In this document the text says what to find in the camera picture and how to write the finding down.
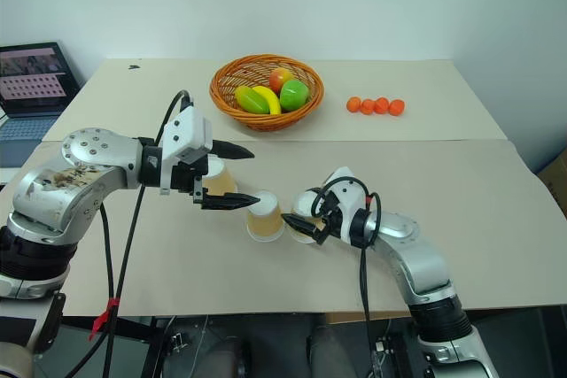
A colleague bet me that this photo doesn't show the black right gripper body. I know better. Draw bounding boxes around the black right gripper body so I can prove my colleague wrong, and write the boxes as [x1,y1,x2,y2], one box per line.
[311,198,343,247]

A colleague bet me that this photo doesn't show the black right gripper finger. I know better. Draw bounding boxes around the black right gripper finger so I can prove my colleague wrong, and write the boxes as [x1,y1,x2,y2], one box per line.
[280,213,325,239]

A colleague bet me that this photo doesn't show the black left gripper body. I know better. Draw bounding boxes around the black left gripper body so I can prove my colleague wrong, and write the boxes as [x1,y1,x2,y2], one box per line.
[169,151,210,211]

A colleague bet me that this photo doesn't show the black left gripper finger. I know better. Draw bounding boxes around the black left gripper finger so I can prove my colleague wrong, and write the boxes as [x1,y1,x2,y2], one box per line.
[200,191,262,212]
[211,138,256,161]

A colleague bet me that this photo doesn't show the tan paper cup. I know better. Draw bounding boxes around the tan paper cup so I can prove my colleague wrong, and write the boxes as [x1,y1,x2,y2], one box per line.
[290,193,330,245]
[245,189,285,243]
[201,155,239,198]

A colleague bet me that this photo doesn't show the green mango fruit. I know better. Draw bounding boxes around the green mango fruit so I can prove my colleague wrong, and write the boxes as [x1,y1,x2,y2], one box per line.
[234,85,272,115]

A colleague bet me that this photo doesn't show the yellow toy banana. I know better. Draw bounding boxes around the yellow toy banana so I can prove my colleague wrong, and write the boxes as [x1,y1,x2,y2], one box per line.
[251,86,283,116]

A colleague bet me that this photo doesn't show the orange wicker basket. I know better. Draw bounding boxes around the orange wicker basket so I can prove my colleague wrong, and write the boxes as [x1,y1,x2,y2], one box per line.
[208,54,326,133]

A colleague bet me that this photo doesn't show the green apple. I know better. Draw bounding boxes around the green apple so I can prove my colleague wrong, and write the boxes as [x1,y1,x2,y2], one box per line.
[279,79,310,112]

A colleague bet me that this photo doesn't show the red yellow toy apple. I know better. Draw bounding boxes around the red yellow toy apple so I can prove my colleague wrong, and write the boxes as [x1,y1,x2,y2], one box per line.
[268,66,296,94]

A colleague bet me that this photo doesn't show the red tape strip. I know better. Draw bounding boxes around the red tape strip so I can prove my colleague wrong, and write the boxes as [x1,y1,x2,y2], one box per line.
[89,295,120,342]

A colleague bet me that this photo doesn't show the open grey laptop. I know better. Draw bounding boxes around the open grey laptop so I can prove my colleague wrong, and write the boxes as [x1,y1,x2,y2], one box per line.
[0,41,86,172]

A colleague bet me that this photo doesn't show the brown cardboard box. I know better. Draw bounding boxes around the brown cardboard box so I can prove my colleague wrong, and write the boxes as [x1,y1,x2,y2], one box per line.
[537,146,567,220]

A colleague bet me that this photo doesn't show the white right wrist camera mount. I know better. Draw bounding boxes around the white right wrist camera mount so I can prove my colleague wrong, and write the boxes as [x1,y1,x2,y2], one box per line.
[324,166,372,244]

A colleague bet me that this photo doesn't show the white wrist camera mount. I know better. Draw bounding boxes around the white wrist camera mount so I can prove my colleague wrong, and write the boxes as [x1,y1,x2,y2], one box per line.
[158,104,214,197]
[324,166,372,244]

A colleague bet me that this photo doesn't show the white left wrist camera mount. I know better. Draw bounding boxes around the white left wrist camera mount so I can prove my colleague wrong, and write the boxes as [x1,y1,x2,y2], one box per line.
[158,104,214,197]

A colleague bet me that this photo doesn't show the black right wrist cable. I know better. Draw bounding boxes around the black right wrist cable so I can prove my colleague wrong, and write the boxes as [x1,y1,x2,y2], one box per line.
[310,176,384,378]

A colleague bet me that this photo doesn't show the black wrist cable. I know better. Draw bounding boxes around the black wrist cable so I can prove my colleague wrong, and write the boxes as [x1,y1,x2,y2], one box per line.
[310,176,384,378]
[66,89,196,378]

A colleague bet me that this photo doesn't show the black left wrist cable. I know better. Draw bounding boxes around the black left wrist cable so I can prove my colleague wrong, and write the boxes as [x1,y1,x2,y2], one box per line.
[66,89,196,378]

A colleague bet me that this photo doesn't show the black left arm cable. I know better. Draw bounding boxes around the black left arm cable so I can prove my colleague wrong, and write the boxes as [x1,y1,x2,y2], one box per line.
[98,203,117,378]

